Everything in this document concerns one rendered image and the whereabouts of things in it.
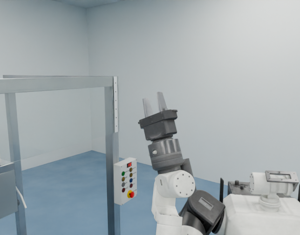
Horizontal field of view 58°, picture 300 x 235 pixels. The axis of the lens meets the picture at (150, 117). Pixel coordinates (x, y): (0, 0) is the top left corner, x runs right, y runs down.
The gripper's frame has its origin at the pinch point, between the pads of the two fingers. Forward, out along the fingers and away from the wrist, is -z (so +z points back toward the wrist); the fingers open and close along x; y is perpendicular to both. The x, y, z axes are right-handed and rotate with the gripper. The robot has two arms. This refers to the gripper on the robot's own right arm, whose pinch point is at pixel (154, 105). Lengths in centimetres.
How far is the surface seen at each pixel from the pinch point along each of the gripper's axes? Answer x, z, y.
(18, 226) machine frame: -216, 42, -50
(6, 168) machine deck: -78, 4, 11
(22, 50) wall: -349, -214, -145
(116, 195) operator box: -88, 29, -57
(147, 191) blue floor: -221, 47, -231
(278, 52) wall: -21, -86, -301
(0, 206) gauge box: -83, 19, 13
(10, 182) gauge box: -80, 10, 9
